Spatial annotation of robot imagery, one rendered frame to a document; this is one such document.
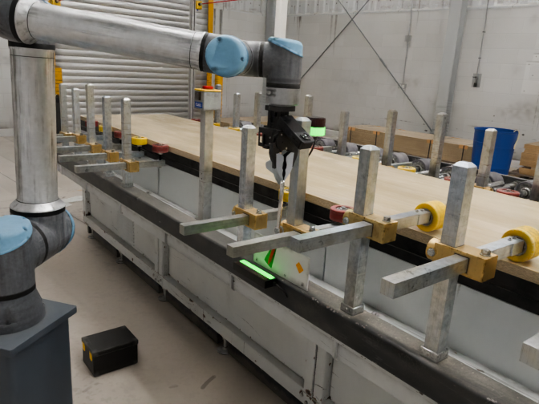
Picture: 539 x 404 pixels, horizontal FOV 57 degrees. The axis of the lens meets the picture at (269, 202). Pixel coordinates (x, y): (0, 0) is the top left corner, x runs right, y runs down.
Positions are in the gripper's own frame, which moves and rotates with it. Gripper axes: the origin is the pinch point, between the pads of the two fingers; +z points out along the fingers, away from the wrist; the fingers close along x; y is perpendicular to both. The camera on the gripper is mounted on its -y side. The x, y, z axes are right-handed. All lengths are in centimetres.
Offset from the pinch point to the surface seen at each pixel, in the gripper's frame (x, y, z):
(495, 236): -44, -39, 11
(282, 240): 1.2, -3.3, 16.0
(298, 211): -7.3, 0.5, 9.9
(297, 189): -6.4, 0.5, 3.3
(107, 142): -7, 150, 13
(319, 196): -28.3, 13.6, 11.2
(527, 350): 18, -76, 6
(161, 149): -22, 119, 12
